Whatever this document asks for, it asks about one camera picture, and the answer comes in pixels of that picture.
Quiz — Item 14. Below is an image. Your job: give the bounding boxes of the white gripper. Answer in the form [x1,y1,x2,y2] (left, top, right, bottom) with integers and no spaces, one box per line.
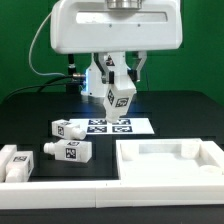
[50,0,182,84]

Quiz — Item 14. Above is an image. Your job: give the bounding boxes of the white square table top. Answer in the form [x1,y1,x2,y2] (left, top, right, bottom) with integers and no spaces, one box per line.
[116,139,224,182]

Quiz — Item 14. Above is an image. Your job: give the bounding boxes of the white sheet with markers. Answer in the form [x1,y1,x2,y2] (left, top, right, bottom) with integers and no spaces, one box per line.
[70,118,154,135]

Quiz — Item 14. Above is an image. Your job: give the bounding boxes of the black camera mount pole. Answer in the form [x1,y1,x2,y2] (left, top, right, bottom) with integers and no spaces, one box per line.
[66,54,80,94]

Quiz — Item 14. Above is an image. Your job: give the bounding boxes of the black cables at base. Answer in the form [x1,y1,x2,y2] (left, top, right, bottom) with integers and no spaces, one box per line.
[0,73,87,105]

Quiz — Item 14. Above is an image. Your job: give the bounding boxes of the grey cable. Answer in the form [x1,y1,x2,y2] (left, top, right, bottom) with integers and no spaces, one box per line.
[28,12,68,78]

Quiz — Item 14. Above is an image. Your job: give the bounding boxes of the white right barrier wall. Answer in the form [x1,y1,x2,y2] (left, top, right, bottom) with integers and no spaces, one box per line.
[206,141,224,168]

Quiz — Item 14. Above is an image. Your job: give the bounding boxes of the white barrier wall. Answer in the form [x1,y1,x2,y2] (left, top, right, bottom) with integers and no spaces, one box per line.
[0,145,17,183]
[0,177,224,210]
[206,141,224,168]

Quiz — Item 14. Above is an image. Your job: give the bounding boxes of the white left barrier wall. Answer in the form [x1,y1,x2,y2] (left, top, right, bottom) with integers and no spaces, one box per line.
[0,145,17,183]

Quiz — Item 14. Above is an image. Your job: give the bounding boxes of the white front barrier wall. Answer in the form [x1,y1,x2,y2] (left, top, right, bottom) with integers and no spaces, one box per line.
[0,177,224,210]

